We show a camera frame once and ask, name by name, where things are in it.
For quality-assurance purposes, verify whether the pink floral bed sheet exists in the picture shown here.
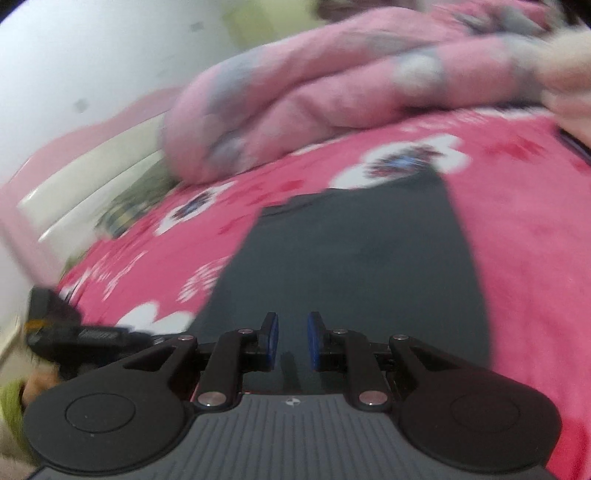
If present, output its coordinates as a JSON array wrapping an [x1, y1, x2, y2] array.
[[58, 109, 590, 479]]

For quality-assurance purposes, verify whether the person's left hand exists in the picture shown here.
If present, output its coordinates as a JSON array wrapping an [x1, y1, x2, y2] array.
[[21, 369, 61, 409]]

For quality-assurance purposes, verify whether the dark purple folded cloth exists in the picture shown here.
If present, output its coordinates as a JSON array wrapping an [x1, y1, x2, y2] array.
[[557, 128, 591, 166]]

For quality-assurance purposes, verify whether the dark grey garment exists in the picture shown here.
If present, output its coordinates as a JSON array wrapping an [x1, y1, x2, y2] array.
[[189, 168, 490, 394]]

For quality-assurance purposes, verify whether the pink white headboard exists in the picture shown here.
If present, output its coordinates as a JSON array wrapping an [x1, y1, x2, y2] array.
[[1, 88, 179, 285]]

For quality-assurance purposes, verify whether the green left sleeve forearm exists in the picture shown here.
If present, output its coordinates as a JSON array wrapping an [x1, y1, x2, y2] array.
[[1, 378, 34, 464]]

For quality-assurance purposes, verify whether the light pink folded cloth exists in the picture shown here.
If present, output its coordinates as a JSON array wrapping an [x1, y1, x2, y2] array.
[[537, 27, 590, 147]]

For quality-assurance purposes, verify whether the pink grey quilt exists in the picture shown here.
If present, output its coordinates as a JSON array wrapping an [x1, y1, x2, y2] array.
[[161, 1, 565, 184]]

